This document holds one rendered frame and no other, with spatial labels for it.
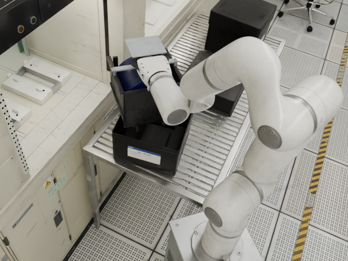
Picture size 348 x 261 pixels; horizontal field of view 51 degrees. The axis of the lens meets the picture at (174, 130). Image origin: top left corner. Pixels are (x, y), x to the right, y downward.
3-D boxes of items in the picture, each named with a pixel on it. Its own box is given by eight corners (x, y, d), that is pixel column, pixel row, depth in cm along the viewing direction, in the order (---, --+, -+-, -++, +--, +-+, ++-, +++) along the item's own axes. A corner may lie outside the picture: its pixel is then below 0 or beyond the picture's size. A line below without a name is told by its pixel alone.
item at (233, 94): (230, 117, 176) (236, 98, 166) (175, 96, 182) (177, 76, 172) (247, 82, 194) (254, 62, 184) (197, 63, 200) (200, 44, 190)
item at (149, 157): (112, 159, 153) (110, 132, 140) (133, 113, 171) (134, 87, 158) (174, 177, 150) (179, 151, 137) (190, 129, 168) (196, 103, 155)
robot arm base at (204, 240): (251, 260, 130) (266, 239, 116) (203, 277, 125) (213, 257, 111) (228, 214, 141) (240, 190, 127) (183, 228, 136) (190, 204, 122)
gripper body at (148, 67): (145, 93, 116) (135, 71, 123) (174, 88, 119) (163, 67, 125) (145, 76, 110) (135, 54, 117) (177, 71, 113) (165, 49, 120)
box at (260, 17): (247, 68, 202) (260, 29, 183) (202, 49, 209) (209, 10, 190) (264, 43, 219) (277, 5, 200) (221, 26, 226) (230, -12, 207)
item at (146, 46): (119, 135, 137) (118, 70, 113) (107, 99, 149) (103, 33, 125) (180, 123, 144) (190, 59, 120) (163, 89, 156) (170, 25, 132)
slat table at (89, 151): (187, 274, 200) (211, 207, 143) (93, 227, 212) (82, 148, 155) (254, 122, 281) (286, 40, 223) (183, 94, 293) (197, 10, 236)
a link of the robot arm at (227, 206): (252, 223, 119) (275, 184, 101) (215, 259, 110) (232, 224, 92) (226, 198, 125) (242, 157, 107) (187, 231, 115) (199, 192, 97)
